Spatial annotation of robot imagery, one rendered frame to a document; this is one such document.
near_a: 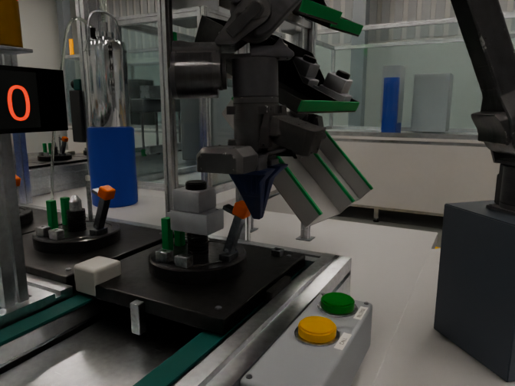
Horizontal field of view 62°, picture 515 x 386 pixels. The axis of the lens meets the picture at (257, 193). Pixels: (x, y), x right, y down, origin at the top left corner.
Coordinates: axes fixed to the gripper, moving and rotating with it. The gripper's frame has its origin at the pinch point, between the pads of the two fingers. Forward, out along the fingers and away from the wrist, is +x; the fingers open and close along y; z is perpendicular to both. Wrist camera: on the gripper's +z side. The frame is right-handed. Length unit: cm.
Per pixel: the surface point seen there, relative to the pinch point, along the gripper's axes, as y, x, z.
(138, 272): -6.2, 11.4, -15.9
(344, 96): 40.7, -12.9, -1.0
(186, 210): -2.3, 2.8, -9.9
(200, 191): -1.6, 0.2, -7.9
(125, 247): 0.9, 11.3, -25.4
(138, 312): -13.3, 12.9, -9.4
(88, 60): 53, -27, -90
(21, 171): 43, 9, -117
